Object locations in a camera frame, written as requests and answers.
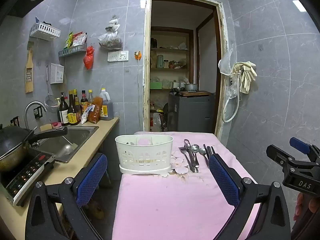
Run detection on large oil jug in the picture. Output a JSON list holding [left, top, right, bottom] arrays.
[[99, 88, 114, 121]]

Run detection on black frying pan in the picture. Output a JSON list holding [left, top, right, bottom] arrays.
[[0, 124, 68, 173]]

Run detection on metal mesh skimmer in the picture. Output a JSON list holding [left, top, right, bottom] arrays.
[[44, 65, 55, 107]]

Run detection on induction cooker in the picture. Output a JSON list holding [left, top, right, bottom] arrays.
[[0, 150, 57, 207]]

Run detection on white wall box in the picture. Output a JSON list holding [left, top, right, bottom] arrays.
[[50, 63, 65, 84]]

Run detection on beige kitchen counter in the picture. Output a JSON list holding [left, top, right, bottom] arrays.
[[0, 117, 120, 240]]

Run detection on metal wall shelf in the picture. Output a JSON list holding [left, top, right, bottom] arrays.
[[58, 44, 88, 58]]

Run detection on white blue bag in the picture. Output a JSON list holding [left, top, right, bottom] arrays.
[[80, 105, 94, 124]]

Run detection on red plastic bag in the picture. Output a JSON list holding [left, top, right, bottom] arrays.
[[83, 45, 95, 70]]

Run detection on orange sauce packet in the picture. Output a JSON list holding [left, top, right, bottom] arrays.
[[87, 97, 104, 124]]

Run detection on clear hanging plastic bag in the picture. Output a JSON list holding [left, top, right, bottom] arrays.
[[226, 78, 241, 99]]

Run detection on pink floral tablecloth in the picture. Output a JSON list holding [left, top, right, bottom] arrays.
[[112, 131, 262, 240]]

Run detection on small metal spoon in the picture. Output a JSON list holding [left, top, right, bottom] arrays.
[[199, 147, 209, 168]]

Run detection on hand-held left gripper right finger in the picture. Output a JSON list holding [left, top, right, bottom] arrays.
[[209, 154, 292, 240]]

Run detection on wooden pantry shelf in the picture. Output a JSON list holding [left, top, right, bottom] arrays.
[[150, 26, 195, 91]]

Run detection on wooden grater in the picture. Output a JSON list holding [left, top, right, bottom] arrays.
[[24, 47, 34, 94]]

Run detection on row of seasoning packets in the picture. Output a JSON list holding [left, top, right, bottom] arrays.
[[63, 31, 88, 49]]

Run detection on dark vinegar bottle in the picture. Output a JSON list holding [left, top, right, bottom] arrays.
[[80, 90, 89, 120]]

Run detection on white wall basket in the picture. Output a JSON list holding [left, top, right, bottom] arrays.
[[30, 22, 61, 40]]

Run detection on grey cabinet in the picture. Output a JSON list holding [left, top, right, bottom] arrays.
[[168, 91, 216, 133]]

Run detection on white hanging plastic bag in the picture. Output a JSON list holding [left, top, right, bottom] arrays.
[[218, 43, 234, 76]]

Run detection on metal faucet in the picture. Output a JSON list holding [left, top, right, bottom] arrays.
[[24, 101, 48, 129]]

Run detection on wooden door frame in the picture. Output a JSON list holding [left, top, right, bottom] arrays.
[[142, 0, 229, 141]]

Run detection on white hose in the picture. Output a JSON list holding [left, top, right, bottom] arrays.
[[222, 71, 242, 123]]

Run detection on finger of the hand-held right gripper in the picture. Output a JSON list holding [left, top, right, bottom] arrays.
[[289, 137, 320, 165], [266, 144, 301, 172]]

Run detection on metal fork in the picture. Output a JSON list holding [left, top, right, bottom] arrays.
[[178, 147, 195, 173]]

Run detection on wooden cutting board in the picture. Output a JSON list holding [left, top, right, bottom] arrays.
[[180, 90, 212, 97]]

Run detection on white plastic utensil basket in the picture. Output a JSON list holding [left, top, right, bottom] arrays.
[[115, 134, 174, 176]]

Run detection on clear bag of dried goods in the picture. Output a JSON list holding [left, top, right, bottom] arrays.
[[98, 15, 124, 50]]

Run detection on tall dark sauce bottle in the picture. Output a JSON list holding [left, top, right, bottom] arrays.
[[73, 89, 82, 123]]

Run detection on stainless steel sink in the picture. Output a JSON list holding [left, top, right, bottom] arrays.
[[32, 126, 99, 163]]

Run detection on dark pump bottle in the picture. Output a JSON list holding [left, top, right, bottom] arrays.
[[57, 92, 69, 126]]

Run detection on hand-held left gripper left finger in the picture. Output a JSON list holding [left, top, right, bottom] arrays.
[[26, 152, 110, 240]]

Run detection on person's right hand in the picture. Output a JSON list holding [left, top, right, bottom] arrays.
[[294, 192, 320, 217]]

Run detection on cream rubber gloves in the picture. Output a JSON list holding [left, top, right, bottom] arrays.
[[232, 61, 258, 94]]

